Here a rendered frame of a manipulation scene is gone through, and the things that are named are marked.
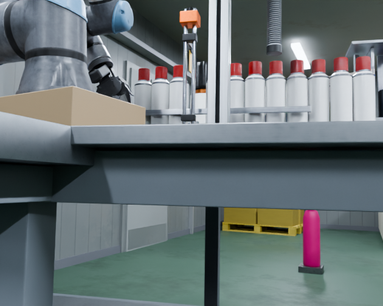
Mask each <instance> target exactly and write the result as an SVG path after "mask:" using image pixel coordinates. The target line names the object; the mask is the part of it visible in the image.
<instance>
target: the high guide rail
mask: <svg viewBox="0 0 383 306"><path fill-rule="evenodd" d="M297 112H311V106H281V107H233V108H230V114H268V113H297ZM186 114H191V109H186ZM157 115H182V109H160V110H145V116H157ZM195 115H207V109H195Z"/></svg>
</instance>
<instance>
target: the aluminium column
mask: <svg viewBox="0 0 383 306"><path fill-rule="evenodd" d="M231 2H232V0H209V52H208V94H207V123H230V63H231Z"/></svg>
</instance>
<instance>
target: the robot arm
mask: <svg viewBox="0 0 383 306"><path fill-rule="evenodd" d="M88 1H89V5H90V6H89V7H86V6H85V3H84V1H83V0H0V65H3V64H7V63H16V62H21V61H25V67H24V71H23V74H22V77H21V81H20V84H19V88H18V90H17V91H16V94H15V95H17V94H24V93H29V92H37V91H42V90H49V89H57V88H62V87H69V86H75V87H79V88H82V89H85V90H89V91H91V92H95V91H94V88H93V85H92V84H96V83H99V85H98V86H97V90H96V92H97V93H98V94H102V95H105V96H108V97H111V98H115V99H118V100H122V101H126V102H128V103H131V96H134V95H133V93H132V91H131V89H130V88H129V85H128V83H127V82H126V81H125V80H124V79H122V78H121V77H119V76H117V75H116V73H115V71H114V69H113V68H112V67H113V63H112V61H111V57H110V55H109V53H108V51H107V49H106V47H105V46H104V44H103V42H102V40H101V38H100V37H99V35H107V34H112V33H113V34H117V33H121V32H125V31H129V30H130V29H131V28H132V26H133V20H134V19H133V11H132V9H131V8H130V5H129V3H128V2H126V1H121V0H120V1H119V0H88ZM88 71H89V72H88Z"/></svg>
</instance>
